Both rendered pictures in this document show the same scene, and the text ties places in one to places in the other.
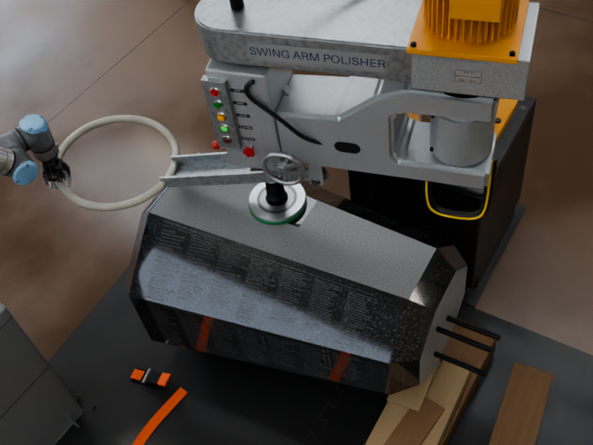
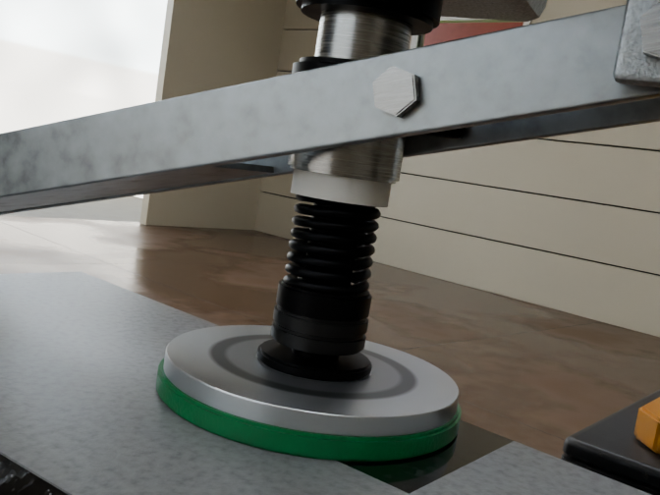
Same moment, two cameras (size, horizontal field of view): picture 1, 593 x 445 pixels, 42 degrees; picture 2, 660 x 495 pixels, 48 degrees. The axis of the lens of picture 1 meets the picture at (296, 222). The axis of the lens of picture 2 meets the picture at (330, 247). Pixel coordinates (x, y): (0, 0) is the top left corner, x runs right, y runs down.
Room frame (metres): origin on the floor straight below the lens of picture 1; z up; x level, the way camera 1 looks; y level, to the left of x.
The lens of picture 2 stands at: (1.37, 0.06, 1.02)
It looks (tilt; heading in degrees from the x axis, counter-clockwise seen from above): 7 degrees down; 359
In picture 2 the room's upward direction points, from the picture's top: 9 degrees clockwise
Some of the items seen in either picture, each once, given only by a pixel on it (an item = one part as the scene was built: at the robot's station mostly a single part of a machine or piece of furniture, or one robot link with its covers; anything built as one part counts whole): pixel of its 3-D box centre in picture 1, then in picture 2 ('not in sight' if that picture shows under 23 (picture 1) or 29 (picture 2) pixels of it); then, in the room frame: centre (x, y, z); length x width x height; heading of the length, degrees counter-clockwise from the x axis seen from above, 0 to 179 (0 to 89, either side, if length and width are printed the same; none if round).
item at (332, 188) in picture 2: not in sight; (343, 175); (1.90, 0.06, 1.01); 0.07 x 0.07 x 0.04
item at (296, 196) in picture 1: (277, 199); (312, 370); (1.90, 0.06, 0.86); 0.21 x 0.21 x 0.01
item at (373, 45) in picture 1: (356, 40); not in sight; (1.76, -0.26, 1.63); 0.96 x 0.25 x 0.17; 65
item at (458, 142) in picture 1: (461, 123); not in sight; (1.63, -0.54, 1.36); 0.19 x 0.19 x 0.20
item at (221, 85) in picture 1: (222, 113); not in sight; (1.83, 0.17, 1.39); 0.08 x 0.03 x 0.28; 65
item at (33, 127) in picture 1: (36, 132); not in sight; (2.12, 0.86, 1.20); 0.10 x 0.09 x 0.12; 120
